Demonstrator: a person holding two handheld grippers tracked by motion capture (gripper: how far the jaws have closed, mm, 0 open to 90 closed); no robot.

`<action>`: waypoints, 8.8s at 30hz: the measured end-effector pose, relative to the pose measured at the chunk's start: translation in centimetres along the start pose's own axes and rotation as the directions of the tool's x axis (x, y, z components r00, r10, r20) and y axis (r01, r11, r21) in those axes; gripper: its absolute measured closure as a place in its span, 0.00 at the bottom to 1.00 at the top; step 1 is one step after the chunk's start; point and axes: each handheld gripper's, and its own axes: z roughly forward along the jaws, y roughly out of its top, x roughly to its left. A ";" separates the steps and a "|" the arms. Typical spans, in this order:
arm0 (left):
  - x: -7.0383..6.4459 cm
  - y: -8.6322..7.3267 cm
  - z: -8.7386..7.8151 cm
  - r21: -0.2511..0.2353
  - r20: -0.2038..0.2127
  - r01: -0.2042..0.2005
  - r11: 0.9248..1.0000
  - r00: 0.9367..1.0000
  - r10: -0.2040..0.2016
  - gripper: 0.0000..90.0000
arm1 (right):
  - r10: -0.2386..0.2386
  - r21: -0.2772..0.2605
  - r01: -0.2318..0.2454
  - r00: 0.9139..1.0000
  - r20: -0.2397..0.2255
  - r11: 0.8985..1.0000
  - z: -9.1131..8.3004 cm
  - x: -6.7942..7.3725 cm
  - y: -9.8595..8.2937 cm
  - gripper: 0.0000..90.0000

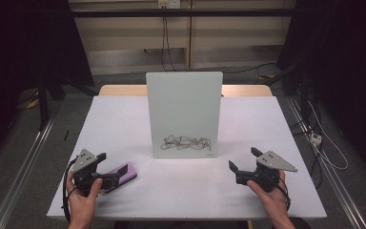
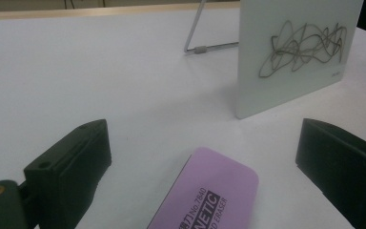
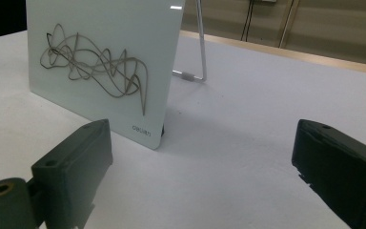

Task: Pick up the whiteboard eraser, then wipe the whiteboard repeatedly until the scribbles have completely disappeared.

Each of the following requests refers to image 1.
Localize white table cover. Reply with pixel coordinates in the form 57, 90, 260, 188
47, 95, 328, 221

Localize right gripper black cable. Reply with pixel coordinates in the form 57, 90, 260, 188
275, 176, 292, 212

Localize black metal stand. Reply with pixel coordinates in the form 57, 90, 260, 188
266, 60, 314, 120

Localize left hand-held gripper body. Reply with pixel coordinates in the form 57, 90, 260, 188
71, 148, 109, 196

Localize black curtain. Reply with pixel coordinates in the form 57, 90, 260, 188
0, 0, 95, 168
276, 0, 366, 184

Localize white floor cable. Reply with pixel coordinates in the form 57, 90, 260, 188
307, 100, 349, 171

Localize black hanging cables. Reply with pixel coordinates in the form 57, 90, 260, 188
160, 16, 176, 73

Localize purple whiteboard eraser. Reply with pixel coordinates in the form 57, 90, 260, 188
103, 161, 138, 194

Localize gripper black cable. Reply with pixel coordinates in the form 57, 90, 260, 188
275, 176, 292, 212
61, 156, 79, 223

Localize black horizontal metal bar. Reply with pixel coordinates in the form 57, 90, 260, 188
71, 8, 297, 18

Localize white wall outlet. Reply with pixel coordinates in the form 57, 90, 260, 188
157, 0, 182, 10

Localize white whiteboard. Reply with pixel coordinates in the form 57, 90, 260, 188
145, 71, 224, 159

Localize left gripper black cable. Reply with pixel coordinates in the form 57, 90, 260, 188
61, 156, 79, 223

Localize aluminium floor rail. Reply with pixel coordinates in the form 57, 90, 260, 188
0, 116, 57, 229
286, 95, 366, 229

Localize yellow floor tape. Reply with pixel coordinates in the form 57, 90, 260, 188
26, 92, 40, 110

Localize white power strip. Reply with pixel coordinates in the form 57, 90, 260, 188
310, 133, 323, 146

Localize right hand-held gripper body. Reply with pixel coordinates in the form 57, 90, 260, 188
235, 150, 298, 194

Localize person's right hand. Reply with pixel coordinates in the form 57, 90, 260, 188
247, 170, 290, 223

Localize black floor cable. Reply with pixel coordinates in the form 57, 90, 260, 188
222, 62, 278, 74

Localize person's left hand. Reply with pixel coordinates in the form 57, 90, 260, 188
66, 173, 104, 225

